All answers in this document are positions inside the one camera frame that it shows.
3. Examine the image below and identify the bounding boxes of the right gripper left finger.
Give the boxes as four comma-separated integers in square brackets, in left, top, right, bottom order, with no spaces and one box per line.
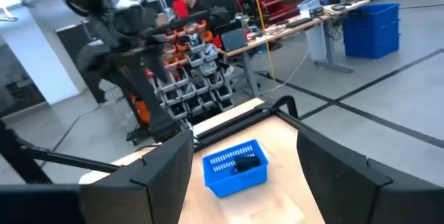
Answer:
[78,128,195,224]

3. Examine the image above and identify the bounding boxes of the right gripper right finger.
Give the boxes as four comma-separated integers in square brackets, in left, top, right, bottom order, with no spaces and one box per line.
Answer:
[296,128,444,224]

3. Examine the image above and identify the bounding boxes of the blue plastic basket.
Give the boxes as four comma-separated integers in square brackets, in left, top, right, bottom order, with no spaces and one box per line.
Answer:
[201,139,270,199]

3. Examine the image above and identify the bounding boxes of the black small digital display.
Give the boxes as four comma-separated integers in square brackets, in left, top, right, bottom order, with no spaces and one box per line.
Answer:
[230,155,262,175]

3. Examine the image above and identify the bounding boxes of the orange machine base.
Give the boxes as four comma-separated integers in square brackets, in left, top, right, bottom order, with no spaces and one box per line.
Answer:
[127,94,152,130]

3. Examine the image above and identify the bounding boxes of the storage bin rack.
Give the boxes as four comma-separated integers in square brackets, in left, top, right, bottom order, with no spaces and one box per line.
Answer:
[145,19,237,123]

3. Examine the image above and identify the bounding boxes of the white waste bin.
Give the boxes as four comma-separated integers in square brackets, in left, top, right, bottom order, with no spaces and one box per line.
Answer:
[305,24,330,62]

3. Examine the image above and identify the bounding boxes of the blue stacked crates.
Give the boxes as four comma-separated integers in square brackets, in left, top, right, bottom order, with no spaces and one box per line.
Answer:
[342,2,402,60]

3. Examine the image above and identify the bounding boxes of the dark laptop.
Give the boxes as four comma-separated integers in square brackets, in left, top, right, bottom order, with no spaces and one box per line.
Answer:
[221,27,248,53]

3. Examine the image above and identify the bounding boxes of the wooden desk grey legs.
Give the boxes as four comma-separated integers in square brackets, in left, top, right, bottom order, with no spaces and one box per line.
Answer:
[217,0,373,97]

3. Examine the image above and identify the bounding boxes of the white building column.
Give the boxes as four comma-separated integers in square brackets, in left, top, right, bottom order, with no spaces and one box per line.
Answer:
[0,7,81,106]

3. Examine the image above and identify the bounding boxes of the red chair back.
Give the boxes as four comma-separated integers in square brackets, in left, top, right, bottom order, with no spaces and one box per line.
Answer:
[171,0,190,19]

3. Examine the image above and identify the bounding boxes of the clear plastic box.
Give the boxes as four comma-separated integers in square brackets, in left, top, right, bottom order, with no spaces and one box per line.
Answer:
[297,0,323,10]

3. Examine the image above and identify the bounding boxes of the orange yellow cable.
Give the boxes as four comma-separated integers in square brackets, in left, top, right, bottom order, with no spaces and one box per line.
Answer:
[248,0,278,87]

